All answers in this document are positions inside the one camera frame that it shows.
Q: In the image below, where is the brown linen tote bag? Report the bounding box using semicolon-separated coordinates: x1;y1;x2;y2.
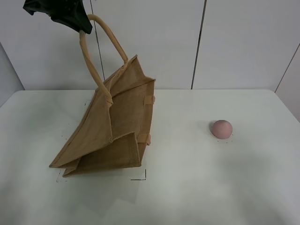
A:
48;14;157;178

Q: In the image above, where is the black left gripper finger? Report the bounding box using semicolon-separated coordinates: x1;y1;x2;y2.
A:
23;0;92;34

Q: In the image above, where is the pink peach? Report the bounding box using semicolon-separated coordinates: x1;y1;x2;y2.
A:
210;120;233;139

